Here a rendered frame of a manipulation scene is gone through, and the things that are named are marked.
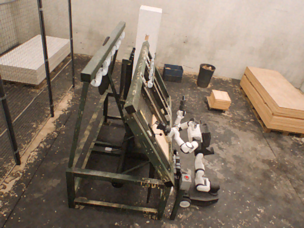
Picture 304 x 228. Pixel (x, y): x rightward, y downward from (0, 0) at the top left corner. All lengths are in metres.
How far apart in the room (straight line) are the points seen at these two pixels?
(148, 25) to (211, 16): 2.37
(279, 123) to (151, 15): 4.21
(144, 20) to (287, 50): 5.04
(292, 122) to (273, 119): 0.49
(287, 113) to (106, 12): 5.94
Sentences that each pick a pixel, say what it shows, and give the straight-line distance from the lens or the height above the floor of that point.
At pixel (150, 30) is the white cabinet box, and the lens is 6.52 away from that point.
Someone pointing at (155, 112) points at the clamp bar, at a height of 1.40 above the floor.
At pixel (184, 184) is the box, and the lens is 3.09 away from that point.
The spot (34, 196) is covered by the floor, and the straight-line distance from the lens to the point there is 4.03.
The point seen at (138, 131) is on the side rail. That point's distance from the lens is 2.49.
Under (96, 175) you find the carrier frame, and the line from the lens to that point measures 3.11.
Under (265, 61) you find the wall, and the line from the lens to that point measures 9.03.
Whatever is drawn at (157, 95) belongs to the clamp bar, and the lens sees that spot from 3.71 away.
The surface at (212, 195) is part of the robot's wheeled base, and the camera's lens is 4.06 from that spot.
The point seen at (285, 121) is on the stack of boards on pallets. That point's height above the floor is 0.41.
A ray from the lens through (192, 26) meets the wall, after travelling 7.99.
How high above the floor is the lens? 3.17
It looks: 34 degrees down
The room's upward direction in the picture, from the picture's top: 11 degrees clockwise
